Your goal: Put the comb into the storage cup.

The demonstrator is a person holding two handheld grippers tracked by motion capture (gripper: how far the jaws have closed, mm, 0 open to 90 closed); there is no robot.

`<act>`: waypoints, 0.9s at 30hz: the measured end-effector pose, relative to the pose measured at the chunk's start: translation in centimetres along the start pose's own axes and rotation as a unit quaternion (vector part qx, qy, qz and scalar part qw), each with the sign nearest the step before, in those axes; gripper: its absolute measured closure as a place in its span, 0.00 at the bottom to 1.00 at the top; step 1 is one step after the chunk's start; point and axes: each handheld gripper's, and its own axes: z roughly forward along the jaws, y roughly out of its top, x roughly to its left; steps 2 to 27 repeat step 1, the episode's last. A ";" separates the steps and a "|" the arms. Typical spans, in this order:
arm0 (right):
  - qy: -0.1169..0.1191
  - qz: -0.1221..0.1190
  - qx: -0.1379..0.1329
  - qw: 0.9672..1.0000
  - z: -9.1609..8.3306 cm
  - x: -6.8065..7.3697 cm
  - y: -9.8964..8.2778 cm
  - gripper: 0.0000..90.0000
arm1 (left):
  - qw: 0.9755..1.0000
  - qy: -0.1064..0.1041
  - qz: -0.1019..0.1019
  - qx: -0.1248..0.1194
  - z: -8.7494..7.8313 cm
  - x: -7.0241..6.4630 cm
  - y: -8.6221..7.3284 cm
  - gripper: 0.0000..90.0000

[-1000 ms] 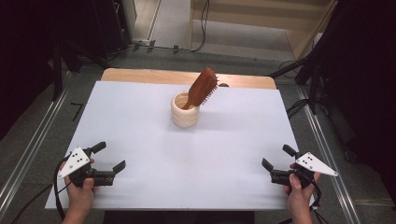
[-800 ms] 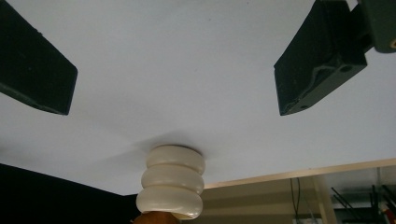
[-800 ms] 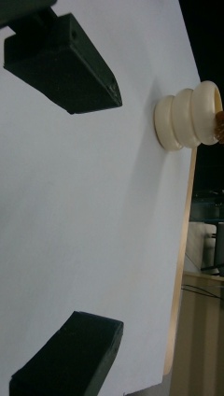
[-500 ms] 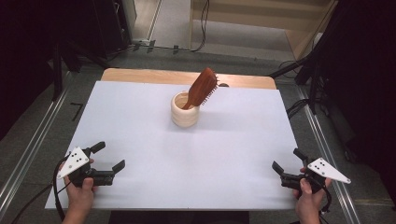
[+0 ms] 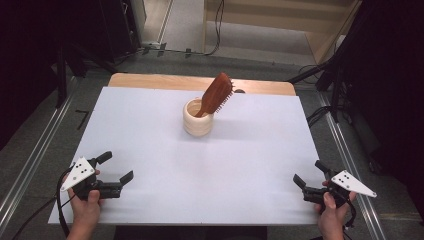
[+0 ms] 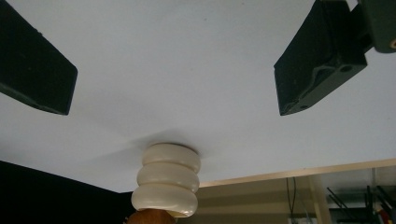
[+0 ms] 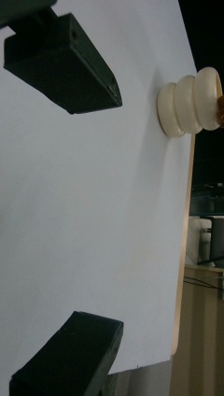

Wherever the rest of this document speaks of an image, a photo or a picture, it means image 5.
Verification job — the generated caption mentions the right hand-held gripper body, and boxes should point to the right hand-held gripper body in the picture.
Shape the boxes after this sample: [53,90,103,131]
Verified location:
[302,169,378,210]

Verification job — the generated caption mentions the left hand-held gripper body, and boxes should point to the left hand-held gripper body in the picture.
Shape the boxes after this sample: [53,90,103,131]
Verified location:
[60,157,123,202]

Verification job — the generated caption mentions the cream ribbed cup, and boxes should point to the cream ribbed cup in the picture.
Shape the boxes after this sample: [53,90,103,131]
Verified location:
[182,97,215,138]

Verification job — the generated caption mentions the brown wooden hairbrush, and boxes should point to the brown wooden hairbrush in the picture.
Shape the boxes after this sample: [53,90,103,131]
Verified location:
[194,72,235,118]

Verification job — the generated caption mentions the person's right hand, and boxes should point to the person's right hand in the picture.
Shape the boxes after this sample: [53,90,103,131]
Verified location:
[314,180,358,236]

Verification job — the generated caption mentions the person's left hand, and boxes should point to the person's left hand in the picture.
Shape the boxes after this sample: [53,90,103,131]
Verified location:
[65,169,103,236]

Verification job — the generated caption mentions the white board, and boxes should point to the white board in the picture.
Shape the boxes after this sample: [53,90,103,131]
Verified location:
[48,86,329,226]

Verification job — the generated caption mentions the light wooden table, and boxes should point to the light wooden table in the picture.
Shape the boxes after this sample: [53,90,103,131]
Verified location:
[108,73,297,97]

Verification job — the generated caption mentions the black cabinet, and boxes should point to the black cabinet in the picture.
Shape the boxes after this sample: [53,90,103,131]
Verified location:
[96,0,142,63]

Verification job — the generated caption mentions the beige wooden platform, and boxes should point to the beige wooden platform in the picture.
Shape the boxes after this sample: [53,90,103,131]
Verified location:
[202,0,364,65]

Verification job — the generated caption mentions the silver floor rail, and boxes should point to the silver floor rail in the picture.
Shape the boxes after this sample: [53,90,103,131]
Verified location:
[316,91,388,240]
[0,76,81,228]

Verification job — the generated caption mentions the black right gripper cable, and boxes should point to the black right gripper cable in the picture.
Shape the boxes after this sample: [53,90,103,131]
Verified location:
[343,198,358,240]

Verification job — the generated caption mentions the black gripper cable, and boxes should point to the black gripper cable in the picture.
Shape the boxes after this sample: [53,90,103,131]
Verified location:
[343,198,358,240]
[55,168,73,240]

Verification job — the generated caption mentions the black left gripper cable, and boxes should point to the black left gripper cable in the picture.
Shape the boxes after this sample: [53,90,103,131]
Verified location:
[55,168,73,240]

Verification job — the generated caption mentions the bundle of black floor cables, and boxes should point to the bundle of black floor cables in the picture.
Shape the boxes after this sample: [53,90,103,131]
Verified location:
[305,105,333,128]

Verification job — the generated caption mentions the thin black cable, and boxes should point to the thin black cable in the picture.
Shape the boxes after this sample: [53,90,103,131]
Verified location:
[11,193,76,240]

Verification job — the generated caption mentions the hanging black cable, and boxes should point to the hanging black cable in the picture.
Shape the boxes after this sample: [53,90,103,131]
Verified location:
[204,0,225,56]

